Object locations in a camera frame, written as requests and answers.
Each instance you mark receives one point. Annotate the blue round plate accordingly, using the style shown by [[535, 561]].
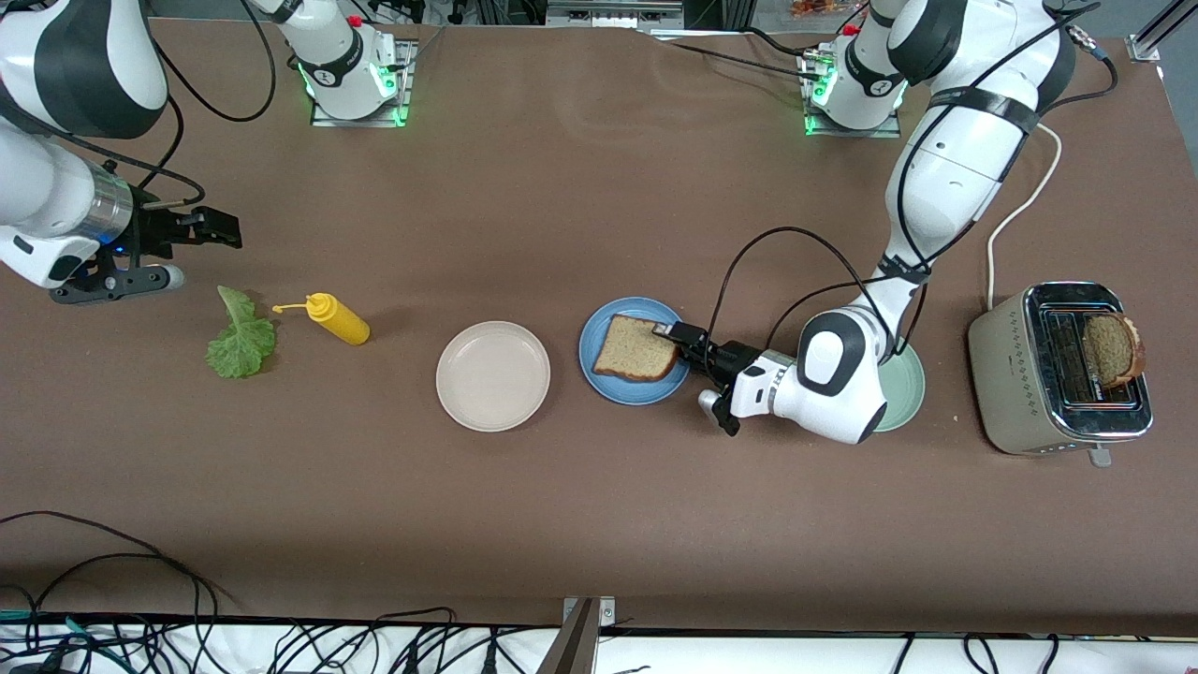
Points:
[[636, 393]]

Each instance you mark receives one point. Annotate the orange packet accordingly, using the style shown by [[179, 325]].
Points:
[[814, 9]]

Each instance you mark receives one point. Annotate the aluminium corner bracket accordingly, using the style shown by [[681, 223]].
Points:
[[1142, 49]]

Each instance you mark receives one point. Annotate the green round plate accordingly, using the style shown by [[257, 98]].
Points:
[[908, 388]]

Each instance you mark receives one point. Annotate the grey metal post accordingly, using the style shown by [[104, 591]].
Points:
[[566, 651]]

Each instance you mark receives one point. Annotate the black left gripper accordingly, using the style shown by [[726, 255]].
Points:
[[733, 359]]

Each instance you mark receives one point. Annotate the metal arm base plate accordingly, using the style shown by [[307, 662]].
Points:
[[323, 120], [842, 133]]

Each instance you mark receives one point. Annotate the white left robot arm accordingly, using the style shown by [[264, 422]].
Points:
[[945, 178]]

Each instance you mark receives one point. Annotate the yellow squeeze bottle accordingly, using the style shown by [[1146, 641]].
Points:
[[342, 323]]

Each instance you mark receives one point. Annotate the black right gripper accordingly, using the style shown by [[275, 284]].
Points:
[[153, 232]]

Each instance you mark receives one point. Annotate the brown bread slice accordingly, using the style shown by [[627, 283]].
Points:
[[1114, 354], [636, 354]]

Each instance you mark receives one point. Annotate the grey metal box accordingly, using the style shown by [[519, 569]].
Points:
[[613, 14]]

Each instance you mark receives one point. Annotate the beige chrome toaster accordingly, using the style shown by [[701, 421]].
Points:
[[1006, 374]]

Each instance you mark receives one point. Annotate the green lettuce leaf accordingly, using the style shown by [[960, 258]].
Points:
[[241, 351]]

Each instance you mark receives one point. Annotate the beige round plate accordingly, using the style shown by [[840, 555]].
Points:
[[493, 376]]

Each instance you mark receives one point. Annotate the small metal table bracket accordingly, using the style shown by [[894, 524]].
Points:
[[608, 613]]

